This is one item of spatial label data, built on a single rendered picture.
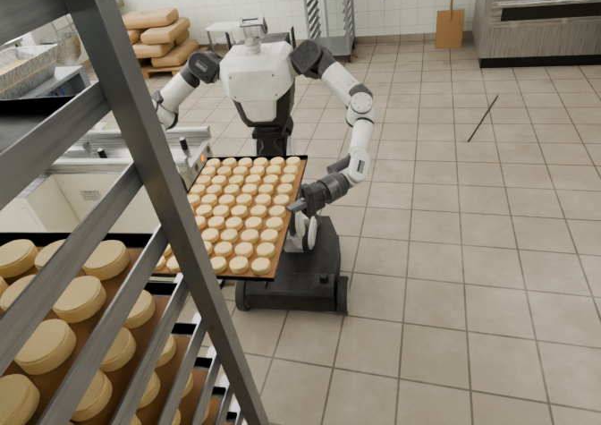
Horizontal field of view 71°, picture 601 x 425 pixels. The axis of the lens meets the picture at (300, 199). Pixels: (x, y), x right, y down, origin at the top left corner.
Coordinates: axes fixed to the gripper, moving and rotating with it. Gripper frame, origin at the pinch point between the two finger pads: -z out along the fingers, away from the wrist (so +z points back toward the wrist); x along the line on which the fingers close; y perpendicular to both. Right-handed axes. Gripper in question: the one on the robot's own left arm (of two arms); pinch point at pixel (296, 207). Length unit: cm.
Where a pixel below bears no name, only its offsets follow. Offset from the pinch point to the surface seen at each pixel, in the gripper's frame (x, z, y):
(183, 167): -13, -12, -75
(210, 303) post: 37, -45, 51
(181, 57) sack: -75, 120, -446
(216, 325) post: 32, -45, 51
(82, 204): -34, -56, -119
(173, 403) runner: 31, -54, 57
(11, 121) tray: 66, -55, 44
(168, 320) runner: 40, -50, 53
